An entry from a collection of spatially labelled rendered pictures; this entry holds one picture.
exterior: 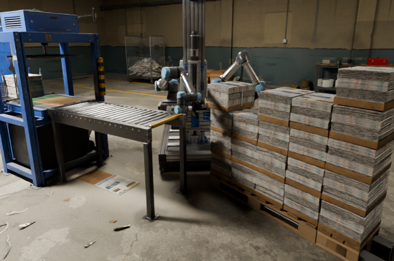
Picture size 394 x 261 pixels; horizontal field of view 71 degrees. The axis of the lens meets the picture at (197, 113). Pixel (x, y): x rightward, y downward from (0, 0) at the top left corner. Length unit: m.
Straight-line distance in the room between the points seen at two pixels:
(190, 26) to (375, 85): 2.05
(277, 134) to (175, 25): 9.06
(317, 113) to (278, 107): 0.31
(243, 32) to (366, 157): 7.99
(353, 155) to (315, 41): 7.17
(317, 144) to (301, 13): 7.26
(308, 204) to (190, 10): 2.27
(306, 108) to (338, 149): 0.34
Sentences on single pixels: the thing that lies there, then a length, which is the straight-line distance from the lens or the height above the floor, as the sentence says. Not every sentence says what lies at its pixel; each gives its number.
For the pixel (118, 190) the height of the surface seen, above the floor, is 0.01.
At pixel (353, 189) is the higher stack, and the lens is 2.10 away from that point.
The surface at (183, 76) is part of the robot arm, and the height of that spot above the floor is 1.14.
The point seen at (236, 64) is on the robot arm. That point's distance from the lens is 3.21.
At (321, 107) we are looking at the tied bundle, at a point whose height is 1.03.
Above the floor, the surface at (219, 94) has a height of 0.99.
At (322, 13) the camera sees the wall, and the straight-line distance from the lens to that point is 9.03.
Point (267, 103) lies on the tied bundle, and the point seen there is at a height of 0.98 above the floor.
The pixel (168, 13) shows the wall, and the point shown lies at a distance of 11.17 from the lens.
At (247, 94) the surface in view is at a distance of 2.71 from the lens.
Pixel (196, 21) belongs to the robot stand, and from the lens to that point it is 3.28.
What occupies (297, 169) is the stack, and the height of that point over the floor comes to 0.53.
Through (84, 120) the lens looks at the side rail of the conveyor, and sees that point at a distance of 2.73.
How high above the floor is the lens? 1.45
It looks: 14 degrees down
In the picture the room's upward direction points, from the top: straight up
